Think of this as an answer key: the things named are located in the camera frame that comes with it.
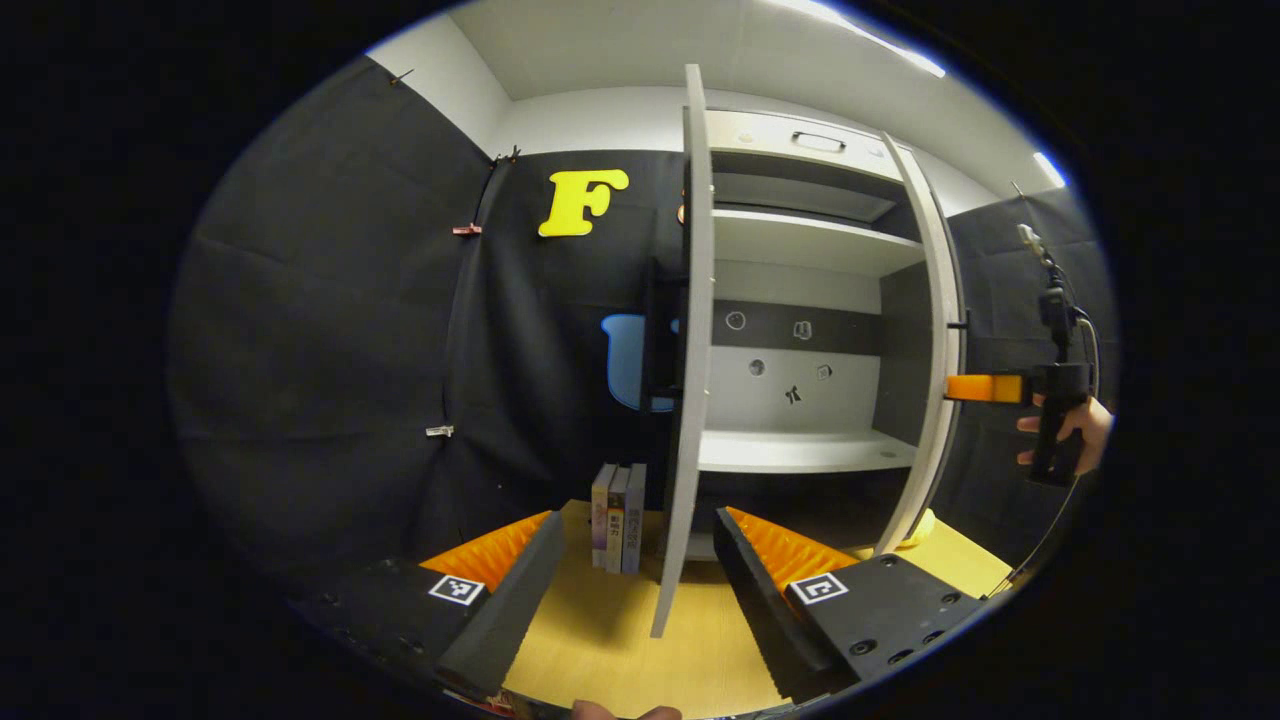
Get thin paperback book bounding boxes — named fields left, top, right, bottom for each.
left=606, top=465, right=631, bottom=575
left=590, top=463, right=618, bottom=571
left=622, top=462, right=648, bottom=576

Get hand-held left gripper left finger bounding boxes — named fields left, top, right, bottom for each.
left=290, top=510, right=568, bottom=701

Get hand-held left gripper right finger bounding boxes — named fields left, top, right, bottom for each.
left=713, top=506, right=991, bottom=704

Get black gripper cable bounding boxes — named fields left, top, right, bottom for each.
left=1000, top=315, right=1101, bottom=593

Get white cabinet drawer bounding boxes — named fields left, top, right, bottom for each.
left=705, top=110, right=916, bottom=183

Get long ceiling light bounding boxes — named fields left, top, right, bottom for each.
left=780, top=0, right=947, bottom=79

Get white and grey cabinet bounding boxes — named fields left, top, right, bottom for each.
left=643, top=63, right=971, bottom=639

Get white cabinet shelf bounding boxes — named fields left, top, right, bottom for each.
left=697, top=430, right=919, bottom=475
left=712, top=208, right=926, bottom=278

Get white cabinet door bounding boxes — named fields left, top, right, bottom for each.
left=875, top=132, right=968, bottom=556
left=650, top=63, right=717, bottom=639

